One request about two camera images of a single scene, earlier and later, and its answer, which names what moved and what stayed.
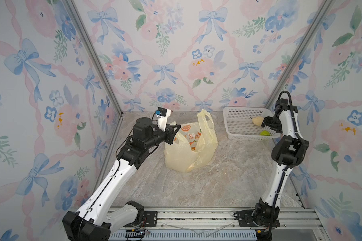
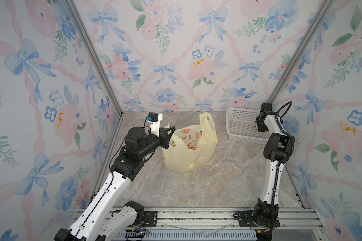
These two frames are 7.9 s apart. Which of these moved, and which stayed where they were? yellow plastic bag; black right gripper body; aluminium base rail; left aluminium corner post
Moved: black right gripper body
Stayed: aluminium base rail; yellow plastic bag; left aluminium corner post
